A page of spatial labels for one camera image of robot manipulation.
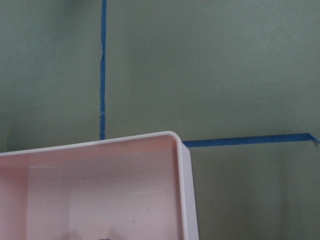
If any pink plastic bin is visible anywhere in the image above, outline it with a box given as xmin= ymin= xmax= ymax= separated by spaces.
xmin=0 ymin=131 xmax=199 ymax=240

